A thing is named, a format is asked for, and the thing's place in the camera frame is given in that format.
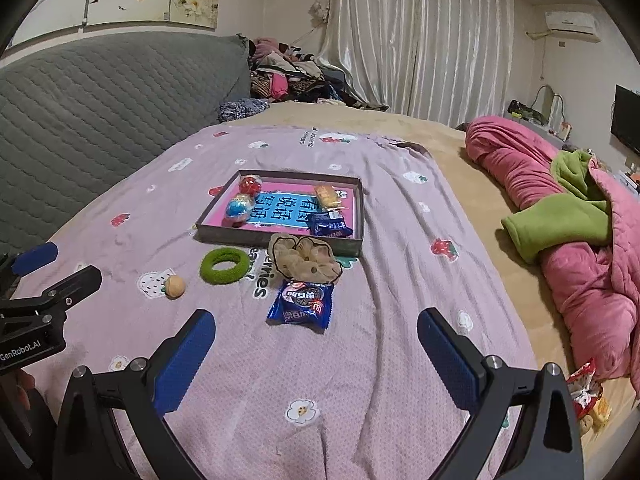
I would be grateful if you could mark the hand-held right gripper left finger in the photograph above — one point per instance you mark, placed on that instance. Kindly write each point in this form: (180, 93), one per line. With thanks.
(182, 360)

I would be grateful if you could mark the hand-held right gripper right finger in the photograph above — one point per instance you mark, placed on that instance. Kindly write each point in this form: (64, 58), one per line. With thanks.
(450, 360)

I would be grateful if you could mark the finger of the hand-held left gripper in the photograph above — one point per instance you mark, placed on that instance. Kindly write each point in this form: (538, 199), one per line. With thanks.
(35, 258)
(75, 285)

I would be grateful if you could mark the small tan ball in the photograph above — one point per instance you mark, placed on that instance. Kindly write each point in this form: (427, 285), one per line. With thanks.
(175, 287)

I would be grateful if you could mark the blue and purple cookie packet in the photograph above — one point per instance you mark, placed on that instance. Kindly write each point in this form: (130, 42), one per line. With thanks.
(300, 307)

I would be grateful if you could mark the dark cardboard box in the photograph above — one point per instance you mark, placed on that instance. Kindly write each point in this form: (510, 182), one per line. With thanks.
(230, 236)

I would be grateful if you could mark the beige scrunchie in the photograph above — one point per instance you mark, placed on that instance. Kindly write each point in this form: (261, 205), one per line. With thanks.
(305, 260)

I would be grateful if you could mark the blue capsule toy ball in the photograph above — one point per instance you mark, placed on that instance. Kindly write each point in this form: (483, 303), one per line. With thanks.
(240, 207)

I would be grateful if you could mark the red ball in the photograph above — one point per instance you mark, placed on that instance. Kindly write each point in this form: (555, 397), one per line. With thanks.
(250, 185)

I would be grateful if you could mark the yellow wafer snack packet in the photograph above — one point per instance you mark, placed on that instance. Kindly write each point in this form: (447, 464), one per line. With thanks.
(327, 196)

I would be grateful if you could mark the person's left hand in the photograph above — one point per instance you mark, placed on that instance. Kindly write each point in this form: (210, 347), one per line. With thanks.
(25, 392)

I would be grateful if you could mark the pink printed blanket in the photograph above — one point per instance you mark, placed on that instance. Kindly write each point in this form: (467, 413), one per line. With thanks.
(400, 260)

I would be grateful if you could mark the red snack packet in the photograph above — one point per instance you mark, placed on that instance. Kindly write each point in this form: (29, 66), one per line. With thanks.
(585, 390)

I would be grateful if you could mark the grey quilted headboard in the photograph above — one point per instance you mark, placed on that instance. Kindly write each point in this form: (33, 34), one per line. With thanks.
(100, 110)

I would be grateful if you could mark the green fleece blanket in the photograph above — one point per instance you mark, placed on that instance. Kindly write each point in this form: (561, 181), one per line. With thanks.
(555, 225)

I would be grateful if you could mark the beige bed sheet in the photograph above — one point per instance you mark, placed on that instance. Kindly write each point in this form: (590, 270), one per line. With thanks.
(475, 185)

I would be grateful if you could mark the pink quilt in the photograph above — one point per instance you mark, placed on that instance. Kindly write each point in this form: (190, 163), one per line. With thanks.
(510, 155)

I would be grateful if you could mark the dark blue patterned cloth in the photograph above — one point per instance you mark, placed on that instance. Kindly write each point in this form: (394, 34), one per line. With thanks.
(242, 110)

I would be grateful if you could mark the dark bag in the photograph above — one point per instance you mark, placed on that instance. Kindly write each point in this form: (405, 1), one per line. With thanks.
(520, 109)

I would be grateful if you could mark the arched table mirror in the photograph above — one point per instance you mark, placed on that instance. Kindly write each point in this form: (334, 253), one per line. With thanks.
(555, 107)

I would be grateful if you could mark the black television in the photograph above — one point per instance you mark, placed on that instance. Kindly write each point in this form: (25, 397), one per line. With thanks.
(627, 117)

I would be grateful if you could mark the pile of clothes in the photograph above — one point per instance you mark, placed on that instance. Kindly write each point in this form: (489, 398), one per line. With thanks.
(295, 72)

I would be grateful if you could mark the white curtain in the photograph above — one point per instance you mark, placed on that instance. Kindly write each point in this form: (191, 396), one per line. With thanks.
(425, 35)

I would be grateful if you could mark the white air conditioner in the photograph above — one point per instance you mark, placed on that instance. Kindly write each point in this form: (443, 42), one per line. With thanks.
(572, 26)

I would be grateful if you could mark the plush curtain tieback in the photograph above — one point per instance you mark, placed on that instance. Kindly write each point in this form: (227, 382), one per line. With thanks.
(319, 11)

